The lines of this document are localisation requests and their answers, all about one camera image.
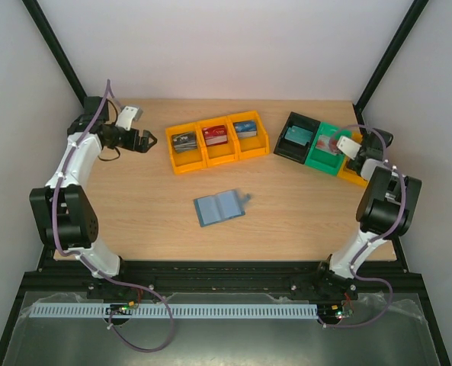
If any blue card holder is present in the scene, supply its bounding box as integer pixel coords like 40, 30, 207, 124
194, 189, 252, 227

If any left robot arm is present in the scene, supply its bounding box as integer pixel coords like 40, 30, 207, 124
29, 97, 157, 278

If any black card stack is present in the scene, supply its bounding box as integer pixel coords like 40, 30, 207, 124
171, 131, 197, 153

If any red circle card stack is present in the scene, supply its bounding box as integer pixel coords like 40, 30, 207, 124
316, 134, 338, 156

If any teal card stack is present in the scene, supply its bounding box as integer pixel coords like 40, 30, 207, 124
284, 125, 313, 148

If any blue card stack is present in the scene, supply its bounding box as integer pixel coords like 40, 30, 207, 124
232, 120, 258, 139

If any yellow bin right group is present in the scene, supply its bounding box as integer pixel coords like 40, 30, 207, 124
337, 132, 368, 188

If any green plastic bin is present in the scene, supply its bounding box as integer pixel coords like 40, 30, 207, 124
305, 122, 345, 175

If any yellow bin left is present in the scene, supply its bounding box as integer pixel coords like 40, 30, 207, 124
165, 123, 207, 175

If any black plastic bin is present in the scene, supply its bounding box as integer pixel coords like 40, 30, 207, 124
274, 111, 321, 164

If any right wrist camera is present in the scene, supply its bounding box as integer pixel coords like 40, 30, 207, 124
333, 136, 361, 160

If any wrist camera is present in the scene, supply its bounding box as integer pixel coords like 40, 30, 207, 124
116, 105, 143, 130
333, 136, 361, 160

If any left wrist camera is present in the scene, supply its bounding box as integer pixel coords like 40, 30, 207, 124
116, 105, 143, 130

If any black left frame post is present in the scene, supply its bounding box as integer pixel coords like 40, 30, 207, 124
21, 0, 88, 106

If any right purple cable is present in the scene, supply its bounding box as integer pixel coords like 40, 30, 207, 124
330, 124, 409, 329

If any purple cable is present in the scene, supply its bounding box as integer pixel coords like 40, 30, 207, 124
52, 79, 176, 352
330, 124, 409, 329

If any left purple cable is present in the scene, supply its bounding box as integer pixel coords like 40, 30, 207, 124
52, 79, 176, 352

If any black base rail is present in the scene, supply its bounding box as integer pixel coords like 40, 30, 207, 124
18, 260, 425, 303

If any black corner frame post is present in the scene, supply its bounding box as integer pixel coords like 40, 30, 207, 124
354, 0, 429, 115

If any white slotted cable duct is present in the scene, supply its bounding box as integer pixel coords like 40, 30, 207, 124
29, 303, 318, 319

